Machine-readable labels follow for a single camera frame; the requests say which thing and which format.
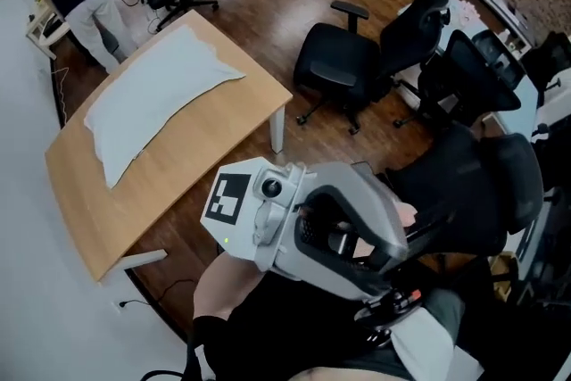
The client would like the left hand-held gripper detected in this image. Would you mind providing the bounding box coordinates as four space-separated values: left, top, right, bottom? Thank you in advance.
200 159 410 305

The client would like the black power cable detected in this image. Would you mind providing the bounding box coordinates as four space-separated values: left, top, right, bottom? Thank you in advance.
122 278 197 309

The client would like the black strap-mounted device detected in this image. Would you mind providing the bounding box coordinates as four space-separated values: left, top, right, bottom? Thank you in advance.
354 287 425 347

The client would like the black hose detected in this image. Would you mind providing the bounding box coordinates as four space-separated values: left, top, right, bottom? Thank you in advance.
140 369 186 381

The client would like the white table leg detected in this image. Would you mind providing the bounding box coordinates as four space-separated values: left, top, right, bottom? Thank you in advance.
269 104 286 155
100 248 169 285

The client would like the person's right hand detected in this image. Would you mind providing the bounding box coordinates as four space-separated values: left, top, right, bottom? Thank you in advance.
395 202 419 229

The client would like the black cushioned office chair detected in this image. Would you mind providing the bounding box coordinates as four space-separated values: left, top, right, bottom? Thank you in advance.
292 0 451 135

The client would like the small white side table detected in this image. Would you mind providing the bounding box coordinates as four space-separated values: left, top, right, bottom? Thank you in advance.
24 0 72 62

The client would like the person's left forearm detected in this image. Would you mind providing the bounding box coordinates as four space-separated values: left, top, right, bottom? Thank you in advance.
193 253 269 322

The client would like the white floor cable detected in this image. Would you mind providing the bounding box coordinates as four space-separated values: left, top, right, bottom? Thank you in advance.
52 66 72 126

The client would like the person's black shirt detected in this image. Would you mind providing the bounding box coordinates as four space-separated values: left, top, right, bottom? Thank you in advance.
191 256 468 381

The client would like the white right shoulder strap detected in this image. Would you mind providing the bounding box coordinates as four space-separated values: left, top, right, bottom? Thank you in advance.
387 302 460 381

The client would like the white pillowcase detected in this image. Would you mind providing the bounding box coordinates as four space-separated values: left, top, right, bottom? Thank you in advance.
84 24 247 191

